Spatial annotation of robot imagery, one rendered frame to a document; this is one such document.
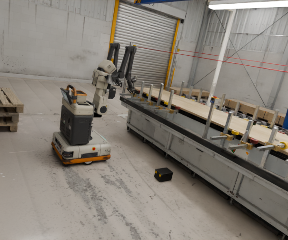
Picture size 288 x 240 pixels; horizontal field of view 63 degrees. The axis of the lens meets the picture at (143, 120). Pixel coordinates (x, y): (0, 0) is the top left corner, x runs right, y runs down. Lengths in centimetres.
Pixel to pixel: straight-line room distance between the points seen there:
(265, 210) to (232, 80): 890
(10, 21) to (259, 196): 819
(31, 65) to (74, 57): 152
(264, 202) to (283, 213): 20
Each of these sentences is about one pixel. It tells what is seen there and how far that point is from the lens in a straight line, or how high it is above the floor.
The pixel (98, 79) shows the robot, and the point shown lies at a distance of 319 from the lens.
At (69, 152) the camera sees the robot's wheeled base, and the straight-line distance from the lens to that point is 313.
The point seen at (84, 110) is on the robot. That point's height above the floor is 76.
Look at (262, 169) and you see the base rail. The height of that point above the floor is 70.
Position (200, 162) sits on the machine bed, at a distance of 343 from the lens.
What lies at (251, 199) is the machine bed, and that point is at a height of 21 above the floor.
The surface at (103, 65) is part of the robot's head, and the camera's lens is 323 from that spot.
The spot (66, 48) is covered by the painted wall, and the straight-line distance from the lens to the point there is 935.
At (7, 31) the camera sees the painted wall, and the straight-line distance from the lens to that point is 896.
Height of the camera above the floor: 158
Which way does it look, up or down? 16 degrees down
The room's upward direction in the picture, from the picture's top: 11 degrees clockwise
